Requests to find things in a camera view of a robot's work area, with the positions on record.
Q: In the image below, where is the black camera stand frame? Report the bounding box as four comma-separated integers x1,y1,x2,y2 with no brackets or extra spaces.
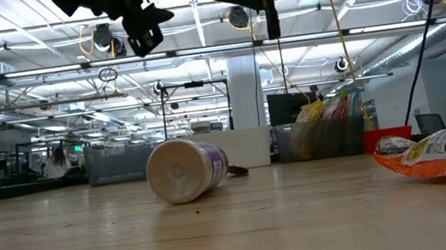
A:
157,76,235,140

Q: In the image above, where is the long ceiling light strip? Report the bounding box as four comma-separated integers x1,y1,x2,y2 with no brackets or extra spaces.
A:
0,16,431,83

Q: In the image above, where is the grey translucent plastic bin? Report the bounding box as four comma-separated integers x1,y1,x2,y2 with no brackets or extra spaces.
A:
272,113,369,165
82,139,160,188

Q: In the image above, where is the blue white ramen packet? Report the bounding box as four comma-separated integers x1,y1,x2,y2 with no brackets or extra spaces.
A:
345,86,366,119

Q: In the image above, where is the purple label spice jar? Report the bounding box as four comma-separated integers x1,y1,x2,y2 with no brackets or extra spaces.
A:
141,132,235,209

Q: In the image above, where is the person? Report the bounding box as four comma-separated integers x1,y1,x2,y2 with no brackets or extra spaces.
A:
39,146,74,181

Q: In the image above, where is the black hanging cable loop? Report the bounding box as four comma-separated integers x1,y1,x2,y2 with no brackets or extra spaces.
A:
97,66,120,84

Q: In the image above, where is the silver spoon pale blue handle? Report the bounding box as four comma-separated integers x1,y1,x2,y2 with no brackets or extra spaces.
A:
227,162,250,178

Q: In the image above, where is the grey label spice jar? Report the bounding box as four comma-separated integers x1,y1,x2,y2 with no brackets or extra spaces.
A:
190,120,213,137

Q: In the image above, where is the grey office chair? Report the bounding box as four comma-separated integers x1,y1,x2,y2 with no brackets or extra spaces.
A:
414,110,446,137

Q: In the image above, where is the white plastic bin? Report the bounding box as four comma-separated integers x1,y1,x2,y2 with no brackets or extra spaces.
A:
183,125,275,177

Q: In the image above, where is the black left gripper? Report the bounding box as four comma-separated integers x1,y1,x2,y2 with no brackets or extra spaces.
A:
51,0,180,68

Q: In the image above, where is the yellow floor cable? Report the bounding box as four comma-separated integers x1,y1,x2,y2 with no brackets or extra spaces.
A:
327,0,374,134

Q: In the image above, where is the green red ramen packet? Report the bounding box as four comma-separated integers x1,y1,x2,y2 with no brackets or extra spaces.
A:
322,90,354,122

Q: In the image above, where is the yellow ramen packet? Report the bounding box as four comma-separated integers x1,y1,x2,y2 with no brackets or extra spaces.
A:
288,98,334,162

